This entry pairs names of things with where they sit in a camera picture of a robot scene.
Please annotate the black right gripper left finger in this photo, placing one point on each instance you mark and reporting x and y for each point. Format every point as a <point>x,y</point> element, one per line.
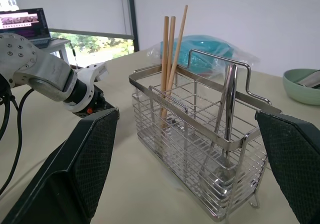
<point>75,174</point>

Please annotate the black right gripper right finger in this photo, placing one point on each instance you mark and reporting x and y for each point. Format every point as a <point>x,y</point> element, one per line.
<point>297,164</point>

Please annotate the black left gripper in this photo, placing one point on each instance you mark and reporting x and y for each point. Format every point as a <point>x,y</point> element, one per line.
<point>101,105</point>

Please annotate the broad metal spoon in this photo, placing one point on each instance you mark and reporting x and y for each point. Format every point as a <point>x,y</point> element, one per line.
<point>232,104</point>

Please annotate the slim metal spoon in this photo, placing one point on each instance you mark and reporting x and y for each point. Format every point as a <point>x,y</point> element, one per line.
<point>223,96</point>

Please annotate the pale green bowl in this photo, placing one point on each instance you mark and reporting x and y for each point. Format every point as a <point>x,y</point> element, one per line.
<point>297,93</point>

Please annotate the white side table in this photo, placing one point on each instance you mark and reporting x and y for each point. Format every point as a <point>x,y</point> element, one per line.
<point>58,44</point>

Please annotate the wooden chopstick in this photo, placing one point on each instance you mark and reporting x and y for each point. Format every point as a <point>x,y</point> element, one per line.
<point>170,47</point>
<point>164,59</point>
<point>180,37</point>

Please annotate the metal piece in green bowl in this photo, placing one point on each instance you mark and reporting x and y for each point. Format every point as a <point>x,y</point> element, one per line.
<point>311,80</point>

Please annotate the white roller blind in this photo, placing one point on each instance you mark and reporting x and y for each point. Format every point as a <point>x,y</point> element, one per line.
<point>80,7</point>

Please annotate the open laptop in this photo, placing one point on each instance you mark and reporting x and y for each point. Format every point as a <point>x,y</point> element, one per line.
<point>22,22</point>

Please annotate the clear plastic bag teal contents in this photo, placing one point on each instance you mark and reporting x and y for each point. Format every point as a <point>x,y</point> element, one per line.
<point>202,45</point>

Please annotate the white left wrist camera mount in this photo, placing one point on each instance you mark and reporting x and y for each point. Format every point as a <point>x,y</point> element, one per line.
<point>88,75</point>

